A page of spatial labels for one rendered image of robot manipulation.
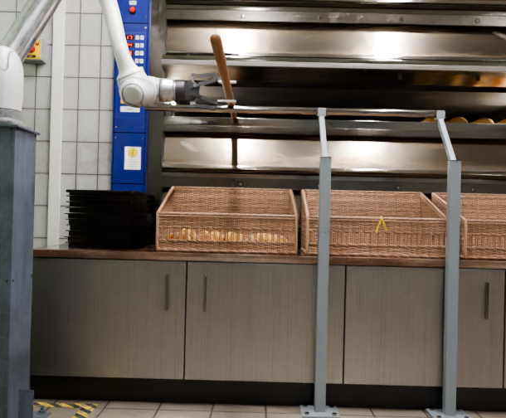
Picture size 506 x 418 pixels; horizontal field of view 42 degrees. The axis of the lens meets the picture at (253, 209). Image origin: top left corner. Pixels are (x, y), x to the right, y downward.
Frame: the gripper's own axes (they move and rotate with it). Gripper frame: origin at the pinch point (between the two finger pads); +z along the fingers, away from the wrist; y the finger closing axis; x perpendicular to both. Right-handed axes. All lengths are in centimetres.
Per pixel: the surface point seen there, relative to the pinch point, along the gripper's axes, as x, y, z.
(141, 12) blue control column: -50, -45, -44
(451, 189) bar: 7, 36, 84
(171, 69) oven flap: -44, -18, -28
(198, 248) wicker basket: -4, 60, -10
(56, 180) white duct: -52, 33, -81
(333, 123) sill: -53, 4, 46
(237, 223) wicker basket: -4, 50, 5
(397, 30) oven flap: -56, -41, 75
